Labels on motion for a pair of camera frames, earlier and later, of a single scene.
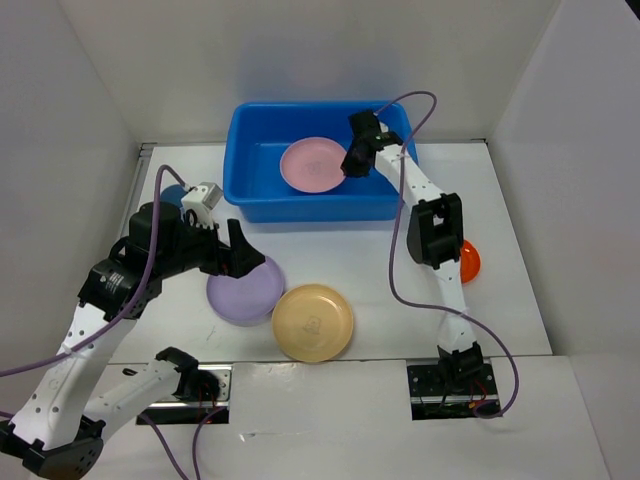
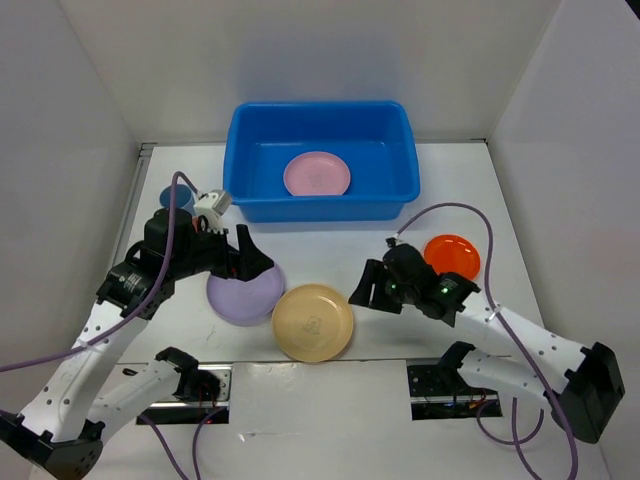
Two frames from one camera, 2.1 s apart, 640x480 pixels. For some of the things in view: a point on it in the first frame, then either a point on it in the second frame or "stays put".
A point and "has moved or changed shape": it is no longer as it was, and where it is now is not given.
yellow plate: x=312 y=322 stays put
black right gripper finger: x=358 y=161 to x=377 y=289
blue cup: x=173 y=194 stays put
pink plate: x=312 y=164 has moved or changed shape
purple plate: x=250 y=299 stays put
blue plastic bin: x=254 y=187 stays put
